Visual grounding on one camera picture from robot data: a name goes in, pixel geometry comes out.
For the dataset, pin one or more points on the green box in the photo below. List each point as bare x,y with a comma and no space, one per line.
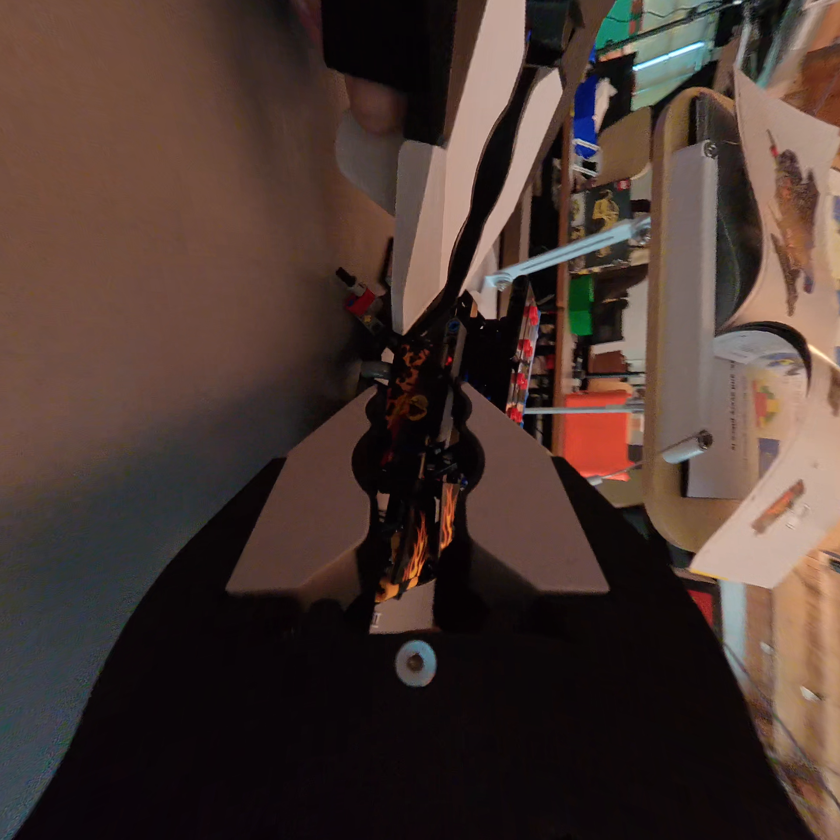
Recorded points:
581,305

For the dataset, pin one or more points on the instruction booklet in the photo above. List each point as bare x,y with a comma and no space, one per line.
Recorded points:
787,131

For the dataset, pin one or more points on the orange box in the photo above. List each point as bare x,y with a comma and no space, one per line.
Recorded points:
597,433

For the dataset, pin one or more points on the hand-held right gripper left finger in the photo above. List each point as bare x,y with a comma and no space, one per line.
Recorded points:
302,525

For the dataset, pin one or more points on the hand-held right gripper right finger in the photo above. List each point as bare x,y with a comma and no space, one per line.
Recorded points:
538,525

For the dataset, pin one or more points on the white book stand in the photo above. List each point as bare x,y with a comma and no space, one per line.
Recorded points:
689,262

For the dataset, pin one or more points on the brick-built toy truck model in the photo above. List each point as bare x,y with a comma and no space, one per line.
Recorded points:
413,394

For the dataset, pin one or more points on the person's left hand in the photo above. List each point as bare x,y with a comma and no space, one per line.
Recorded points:
374,105

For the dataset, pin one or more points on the printed paper sheet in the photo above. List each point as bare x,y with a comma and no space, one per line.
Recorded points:
722,472

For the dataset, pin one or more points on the toy truck set box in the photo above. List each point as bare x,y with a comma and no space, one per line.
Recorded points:
600,216

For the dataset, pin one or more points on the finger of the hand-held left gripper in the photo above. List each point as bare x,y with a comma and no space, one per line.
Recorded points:
426,229
525,144

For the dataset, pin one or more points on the small blue bin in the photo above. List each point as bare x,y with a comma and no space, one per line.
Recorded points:
590,105

